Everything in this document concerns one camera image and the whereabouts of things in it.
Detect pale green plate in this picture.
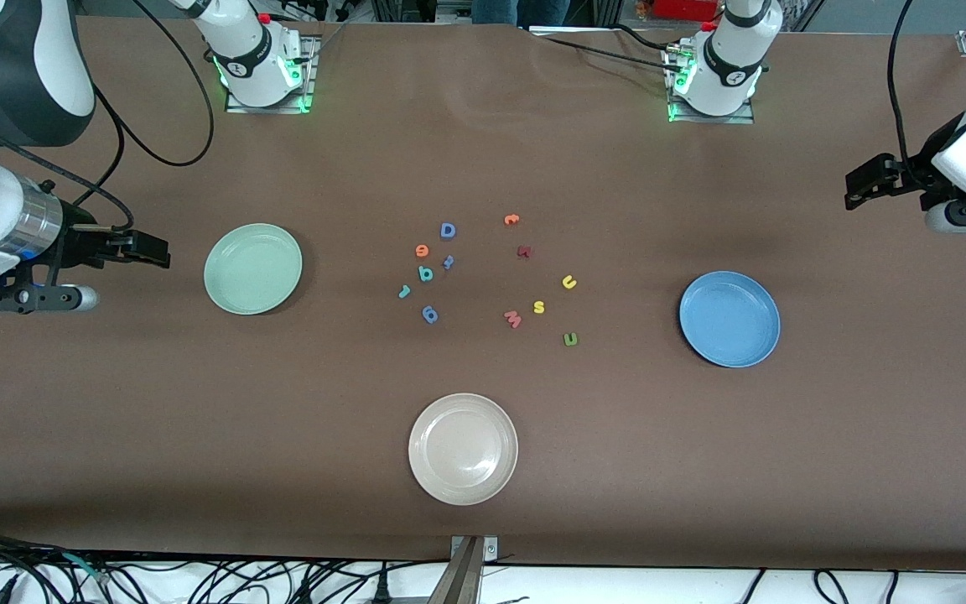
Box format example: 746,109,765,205
204,222,304,316

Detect brown table cover sheet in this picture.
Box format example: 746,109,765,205
0,15,966,573

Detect blue plate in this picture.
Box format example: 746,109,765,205
678,270,782,369

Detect red box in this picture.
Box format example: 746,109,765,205
653,0,723,22

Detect beige plate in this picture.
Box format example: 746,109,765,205
408,393,519,507

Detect person in blue jeans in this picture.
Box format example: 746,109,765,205
472,0,572,28

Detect aluminium profile bar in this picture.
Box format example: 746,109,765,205
428,537,484,604

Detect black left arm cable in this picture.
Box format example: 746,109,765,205
885,0,924,190

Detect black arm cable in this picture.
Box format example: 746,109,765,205
0,0,216,232
885,0,924,190

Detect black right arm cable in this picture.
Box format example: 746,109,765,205
0,0,216,232

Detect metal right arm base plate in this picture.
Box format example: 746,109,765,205
225,34,321,115

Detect black base cable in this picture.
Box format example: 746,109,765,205
533,34,678,72
611,23,681,55

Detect teal cable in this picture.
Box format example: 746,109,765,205
64,549,111,584

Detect metal corner bracket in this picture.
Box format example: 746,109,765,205
449,535,499,565

